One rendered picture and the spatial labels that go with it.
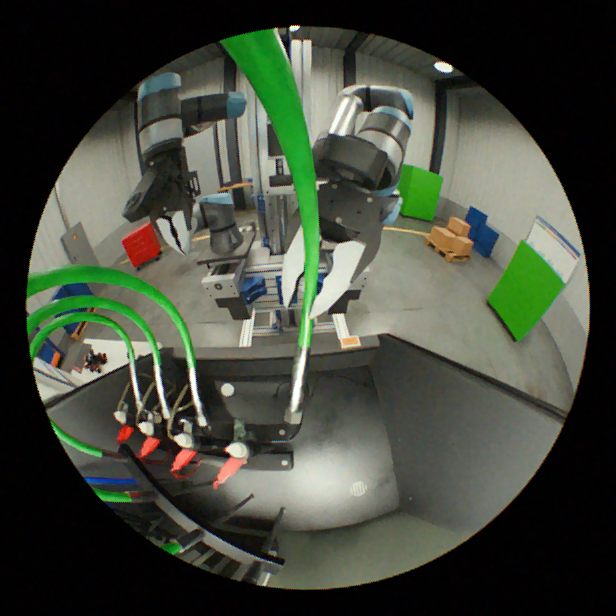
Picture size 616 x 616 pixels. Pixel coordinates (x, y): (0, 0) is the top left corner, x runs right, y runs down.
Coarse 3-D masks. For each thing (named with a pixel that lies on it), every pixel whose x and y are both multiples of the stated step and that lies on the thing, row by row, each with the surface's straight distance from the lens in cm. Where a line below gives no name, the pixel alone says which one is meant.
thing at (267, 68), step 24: (240, 48) 6; (264, 48) 6; (264, 72) 7; (288, 72) 7; (264, 96) 7; (288, 96) 7; (288, 120) 8; (288, 144) 9; (312, 168) 10; (312, 192) 12; (312, 216) 13; (312, 240) 15; (312, 264) 17; (312, 288) 18
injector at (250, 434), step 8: (248, 432) 29; (240, 440) 24; (248, 440) 28; (256, 440) 30; (248, 448) 24; (256, 448) 27; (264, 448) 34; (272, 448) 42; (232, 456) 25; (248, 456) 25
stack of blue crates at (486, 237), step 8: (472, 208) 678; (472, 216) 678; (480, 216) 656; (472, 224) 665; (480, 224) 652; (472, 232) 665; (480, 232) 646; (488, 232) 635; (496, 232) 644; (472, 240) 662; (480, 240) 642; (488, 240) 627; (496, 240) 659; (480, 248) 644; (488, 248) 637; (488, 256) 663
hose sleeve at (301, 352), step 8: (296, 352) 20; (304, 352) 19; (296, 360) 20; (304, 360) 19; (296, 368) 20; (304, 368) 20; (296, 376) 20; (304, 376) 20; (296, 384) 20; (304, 384) 20; (296, 392) 20; (304, 392) 21; (288, 400) 21; (296, 400) 21; (288, 408) 22; (296, 408) 21
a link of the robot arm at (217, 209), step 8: (208, 200) 70; (216, 200) 69; (224, 200) 70; (200, 208) 70; (208, 208) 70; (216, 208) 70; (224, 208) 70; (232, 208) 74; (208, 216) 70; (216, 216) 70; (224, 216) 71; (232, 216) 73; (208, 224) 71; (216, 224) 72; (224, 224) 72
